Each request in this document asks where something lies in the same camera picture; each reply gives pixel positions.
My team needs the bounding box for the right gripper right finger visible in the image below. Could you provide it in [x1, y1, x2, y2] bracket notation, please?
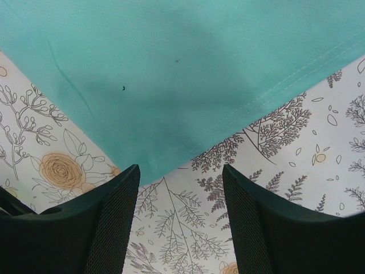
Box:
[222, 164, 364, 274]

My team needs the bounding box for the teal t shirt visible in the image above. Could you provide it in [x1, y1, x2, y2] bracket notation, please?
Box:
[1, 1, 364, 184]

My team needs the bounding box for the floral patterned table mat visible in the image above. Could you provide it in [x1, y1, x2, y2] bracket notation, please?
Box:
[1, 56, 364, 273]

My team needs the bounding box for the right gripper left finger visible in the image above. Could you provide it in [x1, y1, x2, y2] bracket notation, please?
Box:
[1, 165, 140, 273]

